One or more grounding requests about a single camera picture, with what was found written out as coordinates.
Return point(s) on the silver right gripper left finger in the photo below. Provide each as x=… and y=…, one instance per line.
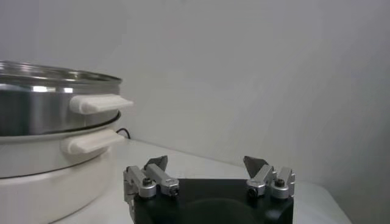
x=161, y=179

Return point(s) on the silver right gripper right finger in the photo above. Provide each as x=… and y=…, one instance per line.
x=263, y=178

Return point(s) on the stainless steel steamer basket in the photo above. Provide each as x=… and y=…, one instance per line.
x=36, y=109

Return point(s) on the white electric cooker base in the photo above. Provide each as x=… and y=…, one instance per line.
x=45, y=188

